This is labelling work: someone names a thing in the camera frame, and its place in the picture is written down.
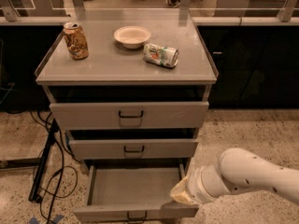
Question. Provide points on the grey drawer cabinet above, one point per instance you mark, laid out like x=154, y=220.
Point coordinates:
x=111, y=64

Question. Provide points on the grey top drawer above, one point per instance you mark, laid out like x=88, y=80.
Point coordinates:
x=128, y=107

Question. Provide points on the grey middle drawer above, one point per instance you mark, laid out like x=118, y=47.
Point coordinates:
x=132, y=144

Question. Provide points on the grey bottom drawer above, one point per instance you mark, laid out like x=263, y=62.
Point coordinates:
x=133, y=193

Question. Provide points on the black stand leg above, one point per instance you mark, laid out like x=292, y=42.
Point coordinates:
x=34, y=196

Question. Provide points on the green white lying can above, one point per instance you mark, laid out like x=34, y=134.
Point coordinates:
x=160, y=55

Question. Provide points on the white paper bowl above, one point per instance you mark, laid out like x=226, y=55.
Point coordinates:
x=132, y=37

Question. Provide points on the orange upright soda can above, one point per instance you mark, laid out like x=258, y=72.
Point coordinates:
x=75, y=40

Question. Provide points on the grey drawer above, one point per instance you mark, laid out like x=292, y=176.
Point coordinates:
x=132, y=144
x=128, y=107
x=133, y=193

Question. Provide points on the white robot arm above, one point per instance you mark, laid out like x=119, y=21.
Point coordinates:
x=236, y=171

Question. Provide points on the yellow foam padded gripper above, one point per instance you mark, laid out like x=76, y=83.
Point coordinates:
x=196, y=185

